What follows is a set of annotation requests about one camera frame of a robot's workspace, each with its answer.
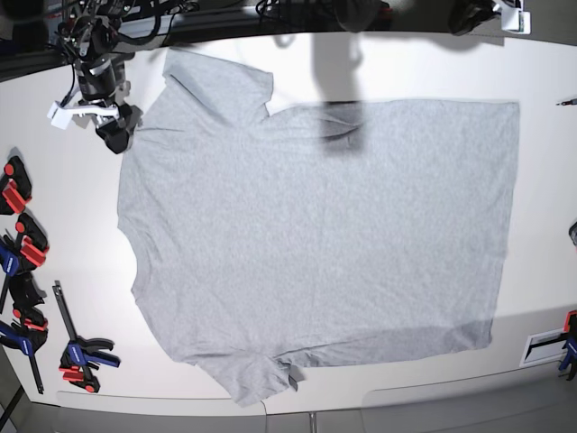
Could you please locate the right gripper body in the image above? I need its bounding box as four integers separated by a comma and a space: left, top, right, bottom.
71, 80, 135, 134

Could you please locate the grey T-shirt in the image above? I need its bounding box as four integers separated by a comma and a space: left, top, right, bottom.
117, 50, 520, 406

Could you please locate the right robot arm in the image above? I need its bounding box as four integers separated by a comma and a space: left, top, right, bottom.
47, 1, 135, 154

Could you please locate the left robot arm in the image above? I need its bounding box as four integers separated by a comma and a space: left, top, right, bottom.
448, 0, 500, 36

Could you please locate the red black clamp top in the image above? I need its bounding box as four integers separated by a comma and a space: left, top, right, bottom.
1, 147, 32, 216

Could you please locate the blue red clamp middle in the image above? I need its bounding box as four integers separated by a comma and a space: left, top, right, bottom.
1, 211, 50, 309

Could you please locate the blue red clamp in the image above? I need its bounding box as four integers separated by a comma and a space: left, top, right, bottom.
1, 272, 48, 395
1, 211, 50, 309

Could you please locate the blue red clamp lower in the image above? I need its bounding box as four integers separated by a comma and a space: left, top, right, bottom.
1, 272, 48, 395

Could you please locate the blue bar clamp front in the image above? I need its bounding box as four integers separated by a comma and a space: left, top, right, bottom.
52, 281, 121, 393

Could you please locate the dark object right edge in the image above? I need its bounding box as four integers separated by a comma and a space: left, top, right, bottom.
568, 222, 577, 247

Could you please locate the white label plate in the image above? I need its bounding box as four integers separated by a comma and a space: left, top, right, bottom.
519, 329, 565, 368

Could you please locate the blue clamp right edge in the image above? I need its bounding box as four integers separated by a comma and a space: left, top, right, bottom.
558, 310, 577, 382

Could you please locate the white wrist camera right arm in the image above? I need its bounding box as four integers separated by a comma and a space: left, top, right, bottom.
47, 101, 72, 130

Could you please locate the aluminium rail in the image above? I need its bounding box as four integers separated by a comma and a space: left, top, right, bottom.
114, 11, 253, 46

